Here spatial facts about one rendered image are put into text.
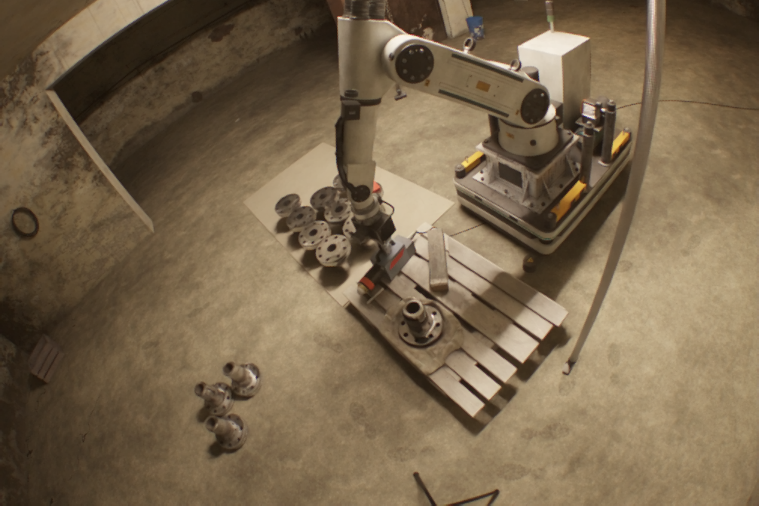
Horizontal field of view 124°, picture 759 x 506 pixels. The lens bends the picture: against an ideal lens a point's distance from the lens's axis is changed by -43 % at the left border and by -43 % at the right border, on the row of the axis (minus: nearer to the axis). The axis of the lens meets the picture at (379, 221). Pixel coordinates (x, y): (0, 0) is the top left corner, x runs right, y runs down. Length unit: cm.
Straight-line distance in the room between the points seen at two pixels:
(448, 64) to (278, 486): 245
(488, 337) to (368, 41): 161
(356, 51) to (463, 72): 49
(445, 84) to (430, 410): 169
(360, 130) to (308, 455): 185
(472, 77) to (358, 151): 65
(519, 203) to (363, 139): 116
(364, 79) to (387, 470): 197
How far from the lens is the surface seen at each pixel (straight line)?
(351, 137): 168
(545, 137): 223
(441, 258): 223
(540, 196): 237
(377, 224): 197
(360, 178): 176
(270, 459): 239
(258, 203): 394
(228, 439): 252
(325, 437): 222
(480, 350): 199
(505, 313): 208
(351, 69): 157
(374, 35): 154
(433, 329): 202
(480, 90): 173
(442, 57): 157
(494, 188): 246
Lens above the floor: 198
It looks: 42 degrees down
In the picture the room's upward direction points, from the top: 23 degrees counter-clockwise
